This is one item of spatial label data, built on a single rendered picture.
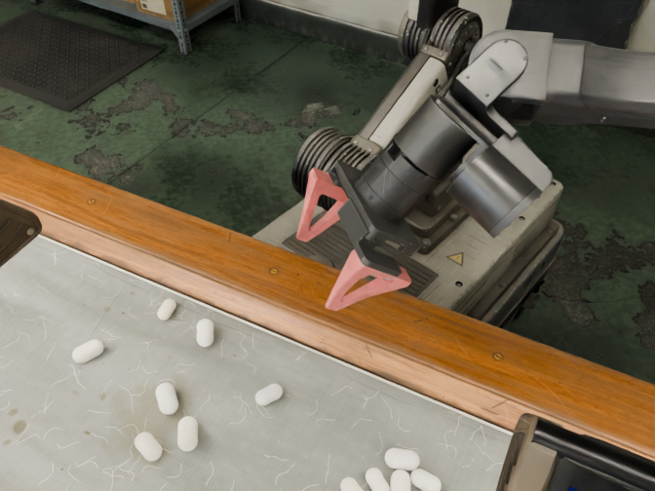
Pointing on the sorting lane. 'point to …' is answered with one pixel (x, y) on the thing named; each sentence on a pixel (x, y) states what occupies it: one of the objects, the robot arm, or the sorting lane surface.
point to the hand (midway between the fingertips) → (320, 266)
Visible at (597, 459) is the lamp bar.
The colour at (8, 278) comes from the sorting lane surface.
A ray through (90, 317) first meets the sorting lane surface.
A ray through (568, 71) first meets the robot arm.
